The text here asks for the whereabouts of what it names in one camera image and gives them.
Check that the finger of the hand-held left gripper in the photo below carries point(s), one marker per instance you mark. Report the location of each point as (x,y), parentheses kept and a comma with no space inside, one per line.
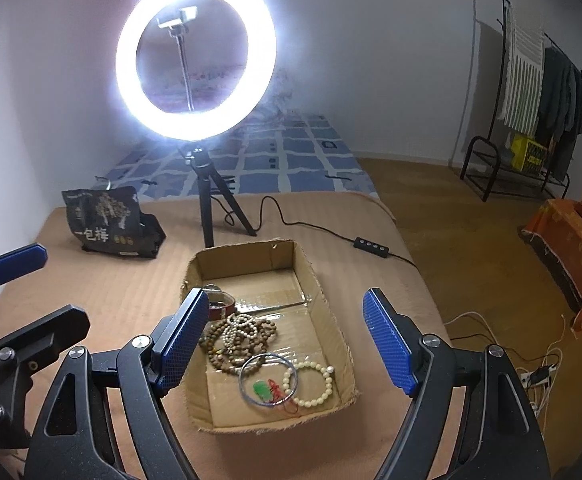
(46,330)
(16,260)

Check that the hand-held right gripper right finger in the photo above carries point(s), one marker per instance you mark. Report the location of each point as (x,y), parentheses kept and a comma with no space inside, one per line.
(386,340)

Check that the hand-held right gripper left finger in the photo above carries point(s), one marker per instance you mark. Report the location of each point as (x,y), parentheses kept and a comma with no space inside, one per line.
(181,345)

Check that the thin hoop bangle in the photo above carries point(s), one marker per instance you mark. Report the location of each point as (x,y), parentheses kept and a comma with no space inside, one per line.
(241,385)

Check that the cardboard box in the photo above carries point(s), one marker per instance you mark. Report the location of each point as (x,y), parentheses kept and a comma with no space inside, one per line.
(291,310)

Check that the black printed snack bag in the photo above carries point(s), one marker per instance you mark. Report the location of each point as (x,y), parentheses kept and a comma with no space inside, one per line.
(106,220)

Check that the black tripod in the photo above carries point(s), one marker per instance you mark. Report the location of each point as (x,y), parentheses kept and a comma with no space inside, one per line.
(206,200)

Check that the blue checked blanket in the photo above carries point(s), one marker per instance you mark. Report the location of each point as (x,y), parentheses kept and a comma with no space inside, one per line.
(291,160)

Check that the black clothes rack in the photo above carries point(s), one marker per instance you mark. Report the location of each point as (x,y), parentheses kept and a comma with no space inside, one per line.
(481,160)

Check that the orange cloth-covered box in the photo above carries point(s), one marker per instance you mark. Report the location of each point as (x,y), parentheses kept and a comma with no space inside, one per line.
(566,245)

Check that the yellow box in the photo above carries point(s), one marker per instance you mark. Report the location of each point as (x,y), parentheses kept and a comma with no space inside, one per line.
(528,155)

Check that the phone clamp holder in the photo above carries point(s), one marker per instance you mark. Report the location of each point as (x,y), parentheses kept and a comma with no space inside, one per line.
(177,21)

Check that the dark hanging clothes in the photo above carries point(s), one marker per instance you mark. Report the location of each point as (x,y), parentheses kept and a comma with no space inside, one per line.
(563,105)

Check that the striped towel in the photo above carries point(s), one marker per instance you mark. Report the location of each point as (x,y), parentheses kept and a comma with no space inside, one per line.
(523,75)

